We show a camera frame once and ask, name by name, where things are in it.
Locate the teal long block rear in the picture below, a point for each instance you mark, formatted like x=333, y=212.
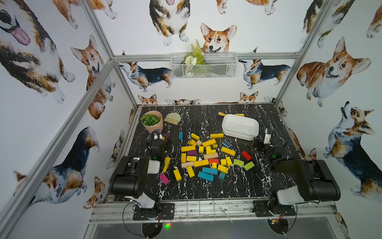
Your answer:
x=210, y=171

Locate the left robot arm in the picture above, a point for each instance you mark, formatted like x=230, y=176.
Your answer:
x=129, y=179

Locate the purple block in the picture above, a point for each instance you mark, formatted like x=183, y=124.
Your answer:
x=192, y=153

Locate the natural wood block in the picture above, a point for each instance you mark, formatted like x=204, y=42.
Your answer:
x=211, y=156
x=187, y=164

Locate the yellow long block bottom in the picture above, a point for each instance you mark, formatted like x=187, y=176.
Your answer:
x=201, y=163

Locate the green block right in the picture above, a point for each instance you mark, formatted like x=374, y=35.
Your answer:
x=249, y=166

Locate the teal long block front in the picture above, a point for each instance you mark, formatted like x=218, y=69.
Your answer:
x=206, y=176

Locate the yellow long block left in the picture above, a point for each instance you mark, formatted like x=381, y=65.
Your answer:
x=188, y=148

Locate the natural wood block lower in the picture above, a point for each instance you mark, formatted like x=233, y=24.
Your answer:
x=187, y=164

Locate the teal long block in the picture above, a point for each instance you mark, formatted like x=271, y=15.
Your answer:
x=206, y=176
x=210, y=171

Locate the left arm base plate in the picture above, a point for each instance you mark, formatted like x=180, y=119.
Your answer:
x=161, y=211

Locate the red block in pile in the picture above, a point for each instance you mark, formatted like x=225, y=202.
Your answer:
x=213, y=160

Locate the white wire wall basket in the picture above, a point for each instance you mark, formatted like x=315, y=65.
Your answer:
x=218, y=65

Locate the long yellow block right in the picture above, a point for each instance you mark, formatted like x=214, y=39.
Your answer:
x=228, y=151

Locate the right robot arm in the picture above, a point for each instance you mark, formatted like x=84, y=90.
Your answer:
x=314, y=181

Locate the white plastic bin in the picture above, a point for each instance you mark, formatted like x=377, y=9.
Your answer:
x=240, y=127

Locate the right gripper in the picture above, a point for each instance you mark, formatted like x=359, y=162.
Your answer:
x=271, y=146

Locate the green block left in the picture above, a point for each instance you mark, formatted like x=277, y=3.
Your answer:
x=238, y=162

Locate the natural wood block upper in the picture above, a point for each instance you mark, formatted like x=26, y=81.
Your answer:
x=211, y=156

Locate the green block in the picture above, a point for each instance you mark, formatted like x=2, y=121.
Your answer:
x=249, y=166
x=238, y=162

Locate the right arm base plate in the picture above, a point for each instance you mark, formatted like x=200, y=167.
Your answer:
x=264, y=208

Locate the artificial fern and flower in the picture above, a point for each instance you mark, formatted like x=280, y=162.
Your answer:
x=194, y=61

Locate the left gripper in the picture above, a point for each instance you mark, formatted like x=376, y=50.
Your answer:
x=156, y=136

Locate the terracotta pot with plant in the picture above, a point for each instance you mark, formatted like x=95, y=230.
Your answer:
x=152, y=121

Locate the small teal block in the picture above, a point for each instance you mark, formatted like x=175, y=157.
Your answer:
x=222, y=176

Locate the blue grid block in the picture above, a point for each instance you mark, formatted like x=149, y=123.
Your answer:
x=226, y=144

